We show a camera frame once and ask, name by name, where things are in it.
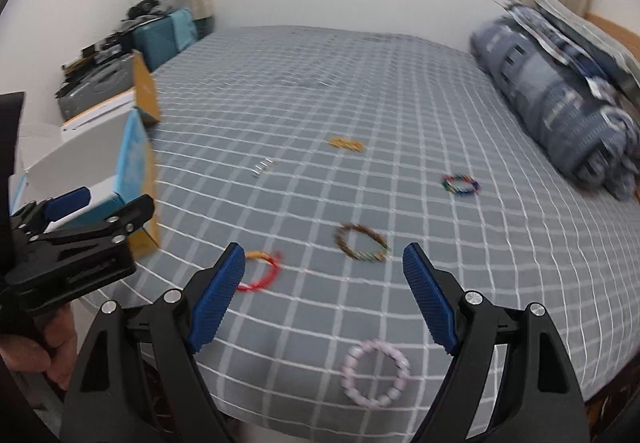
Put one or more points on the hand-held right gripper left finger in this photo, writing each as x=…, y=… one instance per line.
x=220, y=295

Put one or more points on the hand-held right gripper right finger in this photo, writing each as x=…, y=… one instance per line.
x=430, y=300

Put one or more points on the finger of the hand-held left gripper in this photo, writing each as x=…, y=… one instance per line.
x=67, y=200
x=135, y=213

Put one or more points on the blue and yellow cardboard box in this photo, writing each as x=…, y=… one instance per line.
x=80, y=148

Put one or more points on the person's left hand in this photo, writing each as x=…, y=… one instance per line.
x=55, y=348

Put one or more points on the grey suitcase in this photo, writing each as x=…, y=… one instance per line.
x=95, y=83

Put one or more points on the stack of black devices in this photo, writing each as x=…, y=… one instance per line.
x=100, y=48

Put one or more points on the teal suitcase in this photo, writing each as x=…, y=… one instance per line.
x=165, y=38

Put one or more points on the blue patterned folded quilt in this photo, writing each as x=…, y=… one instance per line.
x=550, y=98

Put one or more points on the grey checked bedsheet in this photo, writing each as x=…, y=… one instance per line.
x=350, y=73

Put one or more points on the grey striped pillow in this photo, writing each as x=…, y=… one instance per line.
x=590, y=28

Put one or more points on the wooden headboard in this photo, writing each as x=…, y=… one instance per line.
x=615, y=28

